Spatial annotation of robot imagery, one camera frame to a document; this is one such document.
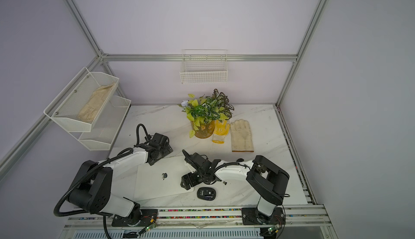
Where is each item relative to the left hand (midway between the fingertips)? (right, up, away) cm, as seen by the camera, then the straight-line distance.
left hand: (163, 153), depth 93 cm
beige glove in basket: (-31, +25, -16) cm, 42 cm away
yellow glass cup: (+34, +13, +14) cm, 39 cm away
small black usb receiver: (+35, -14, -9) cm, 39 cm away
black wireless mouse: (+26, -17, -15) cm, 34 cm away
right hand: (+17, -13, -10) cm, 24 cm away
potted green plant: (+23, +24, -9) cm, 34 cm away
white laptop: (+2, -12, -7) cm, 14 cm away
